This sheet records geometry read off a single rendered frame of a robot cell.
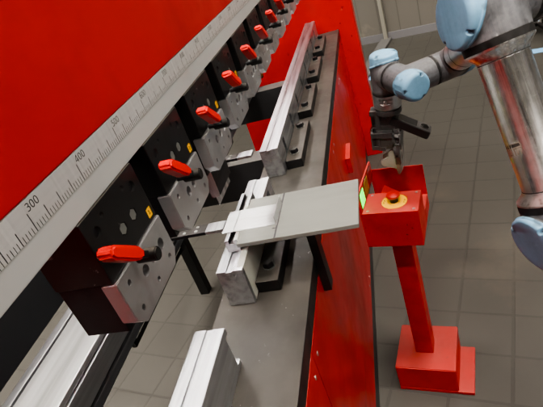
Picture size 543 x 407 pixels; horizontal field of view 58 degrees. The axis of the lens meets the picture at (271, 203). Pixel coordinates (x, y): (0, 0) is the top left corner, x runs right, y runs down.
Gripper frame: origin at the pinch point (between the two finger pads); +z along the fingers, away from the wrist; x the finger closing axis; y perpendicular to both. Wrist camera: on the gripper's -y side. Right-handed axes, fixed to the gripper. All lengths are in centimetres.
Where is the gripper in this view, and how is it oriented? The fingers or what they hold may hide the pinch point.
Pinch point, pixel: (401, 169)
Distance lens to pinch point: 149.3
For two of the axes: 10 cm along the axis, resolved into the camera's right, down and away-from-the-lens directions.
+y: -9.2, 0.0, 3.9
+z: 2.2, 8.3, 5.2
